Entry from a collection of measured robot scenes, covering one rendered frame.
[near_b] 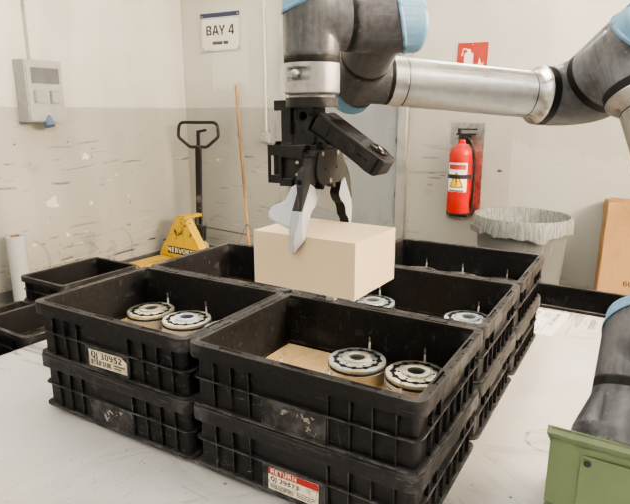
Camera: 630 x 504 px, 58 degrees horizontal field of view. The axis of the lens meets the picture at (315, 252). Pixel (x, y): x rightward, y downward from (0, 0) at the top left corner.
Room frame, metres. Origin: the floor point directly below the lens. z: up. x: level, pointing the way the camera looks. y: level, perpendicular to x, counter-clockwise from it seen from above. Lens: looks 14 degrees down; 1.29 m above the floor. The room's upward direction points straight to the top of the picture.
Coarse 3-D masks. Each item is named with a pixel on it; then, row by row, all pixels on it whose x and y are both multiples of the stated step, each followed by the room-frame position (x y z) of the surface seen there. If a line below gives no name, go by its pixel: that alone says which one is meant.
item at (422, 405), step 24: (384, 312) 0.98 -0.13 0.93; (480, 336) 0.87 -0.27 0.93; (216, 360) 0.82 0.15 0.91; (240, 360) 0.79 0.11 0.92; (264, 360) 0.78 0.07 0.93; (456, 360) 0.78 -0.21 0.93; (312, 384) 0.73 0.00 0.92; (336, 384) 0.71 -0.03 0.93; (360, 384) 0.70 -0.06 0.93; (432, 384) 0.70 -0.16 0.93; (384, 408) 0.67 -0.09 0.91; (408, 408) 0.66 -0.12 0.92; (432, 408) 0.67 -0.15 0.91
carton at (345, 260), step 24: (264, 240) 0.76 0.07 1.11; (288, 240) 0.74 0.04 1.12; (312, 240) 0.72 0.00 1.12; (336, 240) 0.71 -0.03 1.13; (360, 240) 0.71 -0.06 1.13; (384, 240) 0.76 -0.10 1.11; (264, 264) 0.77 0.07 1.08; (288, 264) 0.74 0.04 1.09; (312, 264) 0.72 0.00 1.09; (336, 264) 0.70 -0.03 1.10; (360, 264) 0.70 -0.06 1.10; (384, 264) 0.76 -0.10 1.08; (312, 288) 0.72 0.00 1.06; (336, 288) 0.70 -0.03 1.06; (360, 288) 0.70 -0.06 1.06
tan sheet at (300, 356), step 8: (288, 344) 1.07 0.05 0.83; (280, 352) 1.03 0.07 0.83; (288, 352) 1.03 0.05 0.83; (296, 352) 1.03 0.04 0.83; (304, 352) 1.03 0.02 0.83; (312, 352) 1.03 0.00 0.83; (320, 352) 1.03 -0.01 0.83; (288, 360) 0.99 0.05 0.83; (296, 360) 0.99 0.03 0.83; (304, 360) 0.99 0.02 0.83; (312, 360) 0.99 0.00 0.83; (320, 360) 0.99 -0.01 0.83; (312, 368) 0.96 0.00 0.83; (320, 368) 0.96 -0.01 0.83
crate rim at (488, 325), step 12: (444, 276) 1.23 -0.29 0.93; (456, 276) 1.22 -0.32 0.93; (468, 276) 1.22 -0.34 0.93; (516, 288) 1.13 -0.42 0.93; (336, 300) 1.05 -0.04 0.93; (348, 300) 1.05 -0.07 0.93; (504, 300) 1.05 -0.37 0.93; (516, 300) 1.12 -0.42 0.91; (408, 312) 0.98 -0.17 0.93; (492, 312) 0.99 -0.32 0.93; (504, 312) 1.02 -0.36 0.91; (468, 324) 0.92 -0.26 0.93; (480, 324) 0.92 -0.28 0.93; (492, 324) 0.94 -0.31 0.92
